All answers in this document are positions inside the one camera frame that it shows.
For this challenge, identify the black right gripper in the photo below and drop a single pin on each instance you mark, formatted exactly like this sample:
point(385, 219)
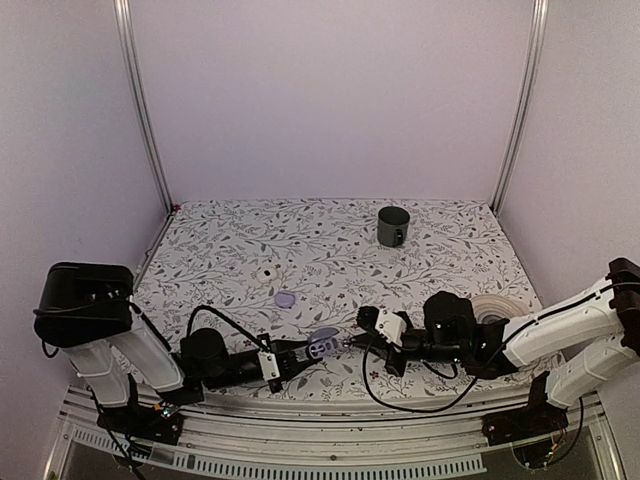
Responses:
point(387, 355)

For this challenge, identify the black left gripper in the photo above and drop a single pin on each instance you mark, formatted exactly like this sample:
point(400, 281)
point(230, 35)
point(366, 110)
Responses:
point(280, 345)

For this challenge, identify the dark purple earbud case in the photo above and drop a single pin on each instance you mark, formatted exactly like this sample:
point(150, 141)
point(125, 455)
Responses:
point(323, 343)

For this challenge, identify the light purple round earbud case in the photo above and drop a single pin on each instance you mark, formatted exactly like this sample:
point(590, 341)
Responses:
point(285, 300)

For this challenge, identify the white earbud charging case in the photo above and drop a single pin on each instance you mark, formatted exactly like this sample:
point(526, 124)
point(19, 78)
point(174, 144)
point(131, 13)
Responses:
point(266, 275)

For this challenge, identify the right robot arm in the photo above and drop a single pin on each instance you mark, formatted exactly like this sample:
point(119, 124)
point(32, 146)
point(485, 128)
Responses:
point(604, 318)

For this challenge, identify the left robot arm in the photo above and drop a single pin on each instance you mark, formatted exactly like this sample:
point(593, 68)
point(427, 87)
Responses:
point(137, 380)

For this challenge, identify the floral patterned table mat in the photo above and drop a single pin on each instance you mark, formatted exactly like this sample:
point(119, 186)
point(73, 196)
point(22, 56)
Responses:
point(327, 253)

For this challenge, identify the swirl patterned glass plate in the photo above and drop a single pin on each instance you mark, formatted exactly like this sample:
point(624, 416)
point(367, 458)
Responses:
point(489, 308)

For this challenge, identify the dark grey ceramic mug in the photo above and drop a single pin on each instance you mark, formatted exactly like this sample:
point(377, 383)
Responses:
point(392, 226)

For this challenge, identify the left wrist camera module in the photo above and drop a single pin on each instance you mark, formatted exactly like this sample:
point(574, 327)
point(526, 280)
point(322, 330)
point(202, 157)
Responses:
point(269, 366)

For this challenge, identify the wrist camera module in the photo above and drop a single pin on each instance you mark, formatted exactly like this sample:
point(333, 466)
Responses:
point(387, 325)
point(269, 366)

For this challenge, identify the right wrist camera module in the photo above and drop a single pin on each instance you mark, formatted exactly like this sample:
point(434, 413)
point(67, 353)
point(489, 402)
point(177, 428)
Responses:
point(387, 325)

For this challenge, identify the aluminium front rail frame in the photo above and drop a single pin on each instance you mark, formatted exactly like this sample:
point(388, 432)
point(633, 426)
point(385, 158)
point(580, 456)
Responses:
point(229, 437)

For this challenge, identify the right aluminium corner post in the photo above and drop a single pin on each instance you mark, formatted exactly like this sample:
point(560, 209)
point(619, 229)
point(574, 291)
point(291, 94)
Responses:
point(531, 67)

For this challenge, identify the aluminium corner post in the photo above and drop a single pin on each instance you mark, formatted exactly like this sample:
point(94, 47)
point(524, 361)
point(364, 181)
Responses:
point(132, 66)
point(531, 67)

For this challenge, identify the left aluminium corner post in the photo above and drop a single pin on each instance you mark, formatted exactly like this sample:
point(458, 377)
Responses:
point(132, 66)

